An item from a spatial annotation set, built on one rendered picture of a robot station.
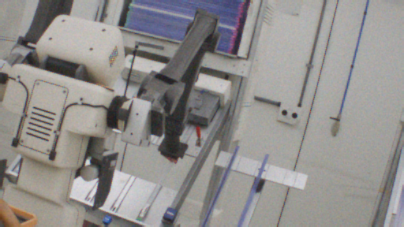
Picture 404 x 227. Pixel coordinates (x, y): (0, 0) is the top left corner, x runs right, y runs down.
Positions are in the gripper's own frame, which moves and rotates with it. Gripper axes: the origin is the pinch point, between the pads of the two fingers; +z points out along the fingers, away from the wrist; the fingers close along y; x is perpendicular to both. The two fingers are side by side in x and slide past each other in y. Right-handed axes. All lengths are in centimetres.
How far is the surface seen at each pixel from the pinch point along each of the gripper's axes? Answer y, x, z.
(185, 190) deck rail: -10.0, 12.5, -2.6
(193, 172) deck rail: -9.8, 3.7, -2.6
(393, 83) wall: -81, -158, 82
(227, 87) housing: -7.9, -37.7, -6.8
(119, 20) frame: 48, -50, -17
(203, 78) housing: 3.6, -39.2, -6.4
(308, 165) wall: -42, -110, 130
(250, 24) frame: -11, -56, -28
